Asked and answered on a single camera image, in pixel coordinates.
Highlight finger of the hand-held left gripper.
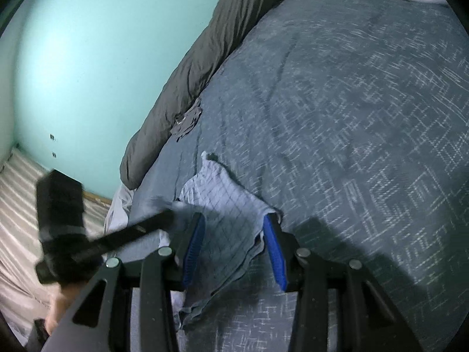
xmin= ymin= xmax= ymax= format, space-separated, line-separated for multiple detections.
xmin=82 ymin=209 xmax=175 ymax=262

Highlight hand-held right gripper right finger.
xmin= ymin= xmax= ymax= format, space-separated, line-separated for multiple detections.
xmin=263 ymin=213 xmax=422 ymax=352

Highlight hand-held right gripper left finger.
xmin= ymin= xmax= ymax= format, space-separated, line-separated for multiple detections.
xmin=44 ymin=212 xmax=206 ymax=352

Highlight light blue plaid shorts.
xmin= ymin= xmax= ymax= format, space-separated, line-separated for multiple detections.
xmin=154 ymin=151 xmax=283 ymax=331

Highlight person's left hand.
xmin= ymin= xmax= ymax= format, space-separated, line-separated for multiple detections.
xmin=47 ymin=286 xmax=79 ymax=332

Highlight light grey bed sheet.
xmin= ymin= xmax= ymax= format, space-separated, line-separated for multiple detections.
xmin=104 ymin=183 xmax=137 ymax=235

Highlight wooden baseboard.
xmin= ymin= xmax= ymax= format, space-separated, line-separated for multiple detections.
xmin=82 ymin=192 xmax=113 ymax=205

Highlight dark grey garment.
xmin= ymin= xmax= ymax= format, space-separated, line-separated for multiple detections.
xmin=170 ymin=97 xmax=203 ymax=143

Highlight blue patterned bed blanket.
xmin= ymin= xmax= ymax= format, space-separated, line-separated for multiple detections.
xmin=125 ymin=0 xmax=469 ymax=352

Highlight dark grey comforter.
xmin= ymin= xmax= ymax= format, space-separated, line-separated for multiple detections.
xmin=120 ymin=0 xmax=308 ymax=189

